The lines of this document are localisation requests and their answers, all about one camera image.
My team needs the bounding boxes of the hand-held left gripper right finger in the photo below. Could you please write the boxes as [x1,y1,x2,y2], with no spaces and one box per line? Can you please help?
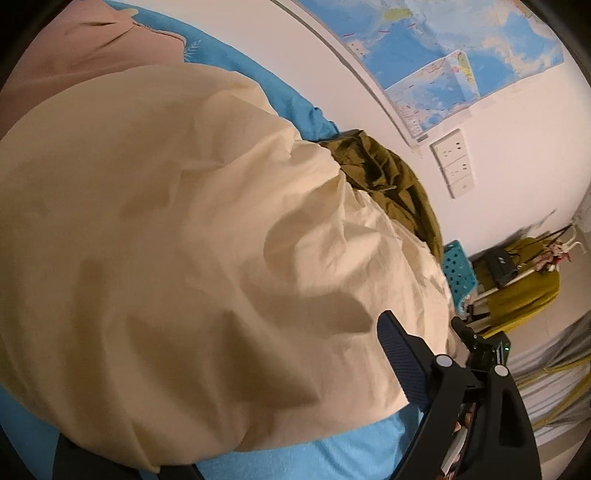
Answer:
[376,310,543,480]

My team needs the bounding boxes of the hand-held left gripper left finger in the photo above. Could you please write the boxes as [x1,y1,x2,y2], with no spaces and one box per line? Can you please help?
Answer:
[52,431,206,480]

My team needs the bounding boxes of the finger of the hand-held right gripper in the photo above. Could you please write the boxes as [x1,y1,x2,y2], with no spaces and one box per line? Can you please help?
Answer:
[450,316,483,352]

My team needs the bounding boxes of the cream jacket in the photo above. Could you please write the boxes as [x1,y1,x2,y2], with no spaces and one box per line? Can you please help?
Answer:
[0,65,462,474]

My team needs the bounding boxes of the hanging olive clothes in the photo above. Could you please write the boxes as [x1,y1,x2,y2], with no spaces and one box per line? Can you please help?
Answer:
[471,235,561,333]

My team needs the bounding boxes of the white clothes rack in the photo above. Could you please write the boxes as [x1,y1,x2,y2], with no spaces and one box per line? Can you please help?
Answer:
[466,222,580,305]

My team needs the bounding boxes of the teal plastic basket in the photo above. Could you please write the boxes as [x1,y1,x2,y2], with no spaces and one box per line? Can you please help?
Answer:
[441,240,474,282]
[450,277,477,311]

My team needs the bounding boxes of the black hanging bag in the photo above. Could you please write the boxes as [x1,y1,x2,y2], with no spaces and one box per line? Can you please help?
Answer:
[485,247,520,284]

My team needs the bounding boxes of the grey striped mat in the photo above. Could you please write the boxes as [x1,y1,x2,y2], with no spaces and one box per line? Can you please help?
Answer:
[508,309,591,444]

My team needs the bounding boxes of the olive green garment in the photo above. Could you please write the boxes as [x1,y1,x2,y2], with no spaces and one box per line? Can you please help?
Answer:
[318,130,444,264]

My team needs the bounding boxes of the blue bed sheet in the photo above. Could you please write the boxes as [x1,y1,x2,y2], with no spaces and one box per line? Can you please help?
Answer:
[0,0,428,480]

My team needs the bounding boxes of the white wall switch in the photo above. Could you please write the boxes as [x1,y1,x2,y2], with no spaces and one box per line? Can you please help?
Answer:
[445,175,476,200]

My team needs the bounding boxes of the white wall socket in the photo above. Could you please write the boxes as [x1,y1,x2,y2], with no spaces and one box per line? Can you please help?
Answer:
[436,154,472,181]
[429,129,465,160]

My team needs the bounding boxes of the colourful wall map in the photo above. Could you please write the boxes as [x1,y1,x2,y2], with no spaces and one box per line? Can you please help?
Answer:
[272,0,566,148]

